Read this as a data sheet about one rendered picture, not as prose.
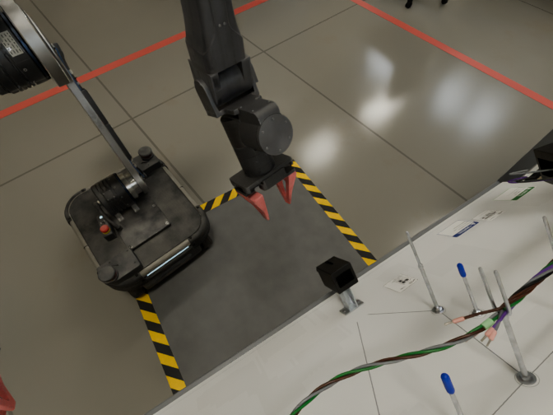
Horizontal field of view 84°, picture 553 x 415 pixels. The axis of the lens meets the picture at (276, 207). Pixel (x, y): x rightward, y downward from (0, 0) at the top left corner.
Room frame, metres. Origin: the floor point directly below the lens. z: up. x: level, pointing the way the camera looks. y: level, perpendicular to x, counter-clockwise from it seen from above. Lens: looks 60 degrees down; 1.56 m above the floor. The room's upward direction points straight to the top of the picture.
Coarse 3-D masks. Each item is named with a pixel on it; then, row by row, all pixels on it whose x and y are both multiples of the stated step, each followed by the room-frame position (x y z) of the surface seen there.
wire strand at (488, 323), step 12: (480, 324) 0.05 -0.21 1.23; (492, 324) 0.05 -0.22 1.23; (468, 336) 0.04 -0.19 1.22; (432, 348) 0.03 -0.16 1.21; (444, 348) 0.03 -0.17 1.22; (384, 360) 0.02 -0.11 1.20; (396, 360) 0.02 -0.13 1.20; (348, 372) 0.01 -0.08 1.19; (324, 384) 0.00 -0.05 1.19; (312, 396) -0.01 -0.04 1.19; (300, 408) -0.02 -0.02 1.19
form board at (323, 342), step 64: (448, 256) 0.23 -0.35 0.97; (512, 256) 0.20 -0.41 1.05; (320, 320) 0.11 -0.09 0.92; (384, 320) 0.10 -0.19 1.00; (448, 320) 0.09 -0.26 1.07; (512, 320) 0.08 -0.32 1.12; (256, 384) 0.00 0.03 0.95; (320, 384) 0.00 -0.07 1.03; (384, 384) 0.00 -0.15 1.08; (512, 384) 0.00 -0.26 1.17
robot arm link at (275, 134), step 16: (256, 80) 0.40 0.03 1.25; (208, 96) 0.35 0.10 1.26; (240, 96) 0.38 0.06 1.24; (256, 96) 0.36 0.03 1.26; (208, 112) 0.36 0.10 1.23; (224, 112) 0.35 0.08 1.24; (240, 112) 0.33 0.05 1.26; (256, 112) 0.31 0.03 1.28; (272, 112) 0.31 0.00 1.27; (240, 128) 0.32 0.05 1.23; (256, 128) 0.30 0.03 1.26; (272, 128) 0.30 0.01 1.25; (288, 128) 0.31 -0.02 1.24; (256, 144) 0.29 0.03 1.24; (272, 144) 0.29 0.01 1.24; (288, 144) 0.30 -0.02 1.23
